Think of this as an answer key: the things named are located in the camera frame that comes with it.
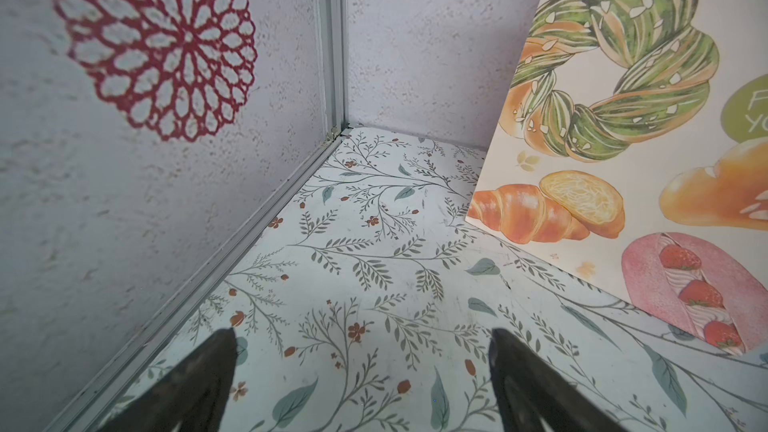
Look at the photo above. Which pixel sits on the printed paper bakery bag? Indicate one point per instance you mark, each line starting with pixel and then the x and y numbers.
pixel 631 150

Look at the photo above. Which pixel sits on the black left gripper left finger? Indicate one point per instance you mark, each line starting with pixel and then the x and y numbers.
pixel 191 397

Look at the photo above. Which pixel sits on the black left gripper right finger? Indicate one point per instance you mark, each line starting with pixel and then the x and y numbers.
pixel 531 396

